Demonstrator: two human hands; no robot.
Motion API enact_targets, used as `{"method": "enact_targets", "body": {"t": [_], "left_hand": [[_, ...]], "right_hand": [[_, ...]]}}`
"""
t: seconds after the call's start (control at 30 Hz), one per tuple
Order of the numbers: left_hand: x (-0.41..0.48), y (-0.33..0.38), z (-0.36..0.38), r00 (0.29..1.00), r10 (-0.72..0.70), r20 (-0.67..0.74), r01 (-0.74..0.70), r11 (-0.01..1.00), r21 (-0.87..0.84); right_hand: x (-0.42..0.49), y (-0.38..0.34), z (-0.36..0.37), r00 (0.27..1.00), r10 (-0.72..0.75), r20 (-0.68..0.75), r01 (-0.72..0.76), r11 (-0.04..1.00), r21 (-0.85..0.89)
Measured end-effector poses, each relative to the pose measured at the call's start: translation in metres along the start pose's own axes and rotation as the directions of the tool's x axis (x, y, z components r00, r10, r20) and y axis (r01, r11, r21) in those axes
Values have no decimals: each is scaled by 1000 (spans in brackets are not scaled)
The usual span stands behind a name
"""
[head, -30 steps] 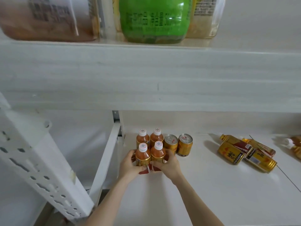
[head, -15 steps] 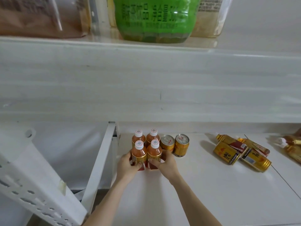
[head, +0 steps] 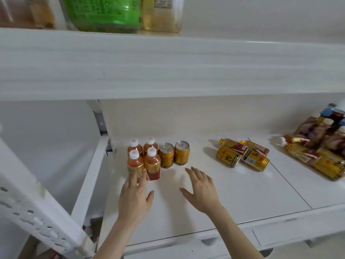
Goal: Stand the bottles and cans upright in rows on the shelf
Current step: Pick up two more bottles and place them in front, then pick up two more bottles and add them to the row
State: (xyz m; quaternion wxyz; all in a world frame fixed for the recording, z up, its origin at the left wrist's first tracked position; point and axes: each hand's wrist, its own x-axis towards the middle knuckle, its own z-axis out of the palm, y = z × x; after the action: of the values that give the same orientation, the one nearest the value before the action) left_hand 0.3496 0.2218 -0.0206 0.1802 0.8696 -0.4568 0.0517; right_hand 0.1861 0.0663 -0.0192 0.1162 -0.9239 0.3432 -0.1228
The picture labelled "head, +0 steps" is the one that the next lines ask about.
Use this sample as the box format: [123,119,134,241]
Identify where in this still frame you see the person's right hand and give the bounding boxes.
[180,167,224,215]

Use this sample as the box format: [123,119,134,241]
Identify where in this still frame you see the person's left hand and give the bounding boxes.
[118,169,155,226]

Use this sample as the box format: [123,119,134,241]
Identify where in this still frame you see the person's right forearm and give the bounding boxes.
[207,205,264,259]

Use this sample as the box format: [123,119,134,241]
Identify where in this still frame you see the person's left forearm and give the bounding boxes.
[92,217,141,259]

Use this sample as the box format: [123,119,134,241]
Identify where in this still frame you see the small orange drink bottle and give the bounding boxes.
[143,137,159,154]
[127,139,143,157]
[127,149,145,184]
[144,147,161,181]

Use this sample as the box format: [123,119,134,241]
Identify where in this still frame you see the white perforated shelf upright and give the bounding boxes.
[0,124,91,259]

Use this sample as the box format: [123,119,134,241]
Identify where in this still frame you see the white capped gold bottle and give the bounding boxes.
[278,134,311,149]

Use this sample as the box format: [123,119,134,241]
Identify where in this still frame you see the white upper shelf board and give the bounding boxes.
[0,27,345,102]

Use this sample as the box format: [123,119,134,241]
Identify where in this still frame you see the pile of assorted drink bottles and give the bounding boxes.
[293,103,345,161]

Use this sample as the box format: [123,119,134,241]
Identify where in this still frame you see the yellow liquid bottle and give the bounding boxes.
[141,0,184,33]

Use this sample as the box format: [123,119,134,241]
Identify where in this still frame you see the large green labelled bottle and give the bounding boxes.
[60,0,142,34]

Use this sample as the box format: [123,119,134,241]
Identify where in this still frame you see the orange snack packets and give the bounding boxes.
[0,0,56,29]

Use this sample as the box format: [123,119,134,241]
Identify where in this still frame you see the white shelf side rail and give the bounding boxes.
[71,133,110,227]

